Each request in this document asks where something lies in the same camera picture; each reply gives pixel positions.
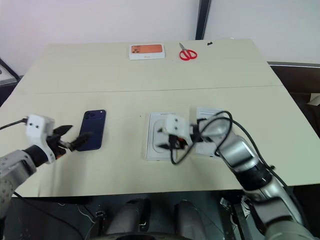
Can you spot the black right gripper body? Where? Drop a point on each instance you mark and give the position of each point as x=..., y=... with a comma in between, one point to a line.
x=179, y=142

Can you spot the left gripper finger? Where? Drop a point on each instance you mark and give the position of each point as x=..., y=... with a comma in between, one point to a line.
x=80, y=140
x=63, y=129

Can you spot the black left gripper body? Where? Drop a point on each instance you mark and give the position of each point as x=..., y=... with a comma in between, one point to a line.
x=57, y=146

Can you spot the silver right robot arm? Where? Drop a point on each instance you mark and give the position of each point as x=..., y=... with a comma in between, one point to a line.
x=250, y=160

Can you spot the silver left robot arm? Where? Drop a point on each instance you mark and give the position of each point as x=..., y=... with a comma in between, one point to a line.
x=15, y=162

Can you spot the white phone box base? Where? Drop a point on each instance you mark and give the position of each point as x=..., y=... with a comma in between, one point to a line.
x=155, y=145

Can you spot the white phone box lid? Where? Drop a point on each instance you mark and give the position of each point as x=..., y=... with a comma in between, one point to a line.
x=205, y=112

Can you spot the orange printed phone box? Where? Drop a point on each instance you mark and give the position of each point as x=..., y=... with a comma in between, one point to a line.
x=147, y=51

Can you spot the dark blue smartphone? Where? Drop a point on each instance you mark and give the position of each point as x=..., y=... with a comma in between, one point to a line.
x=92, y=130

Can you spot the dark rounded robot leg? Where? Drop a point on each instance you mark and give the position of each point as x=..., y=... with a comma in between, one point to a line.
x=190, y=217
x=130, y=215

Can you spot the beige cardboard piece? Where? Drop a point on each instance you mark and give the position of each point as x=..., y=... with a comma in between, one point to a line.
x=314, y=99

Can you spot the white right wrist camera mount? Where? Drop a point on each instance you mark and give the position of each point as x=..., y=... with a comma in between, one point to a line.
x=176, y=125

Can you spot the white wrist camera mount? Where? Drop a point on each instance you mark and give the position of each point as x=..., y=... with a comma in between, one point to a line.
x=37, y=127
x=176, y=125

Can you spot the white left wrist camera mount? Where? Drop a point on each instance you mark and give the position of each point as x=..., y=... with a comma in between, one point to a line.
x=37, y=127

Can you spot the dark vertical post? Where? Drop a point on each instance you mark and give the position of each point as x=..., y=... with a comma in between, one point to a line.
x=203, y=18

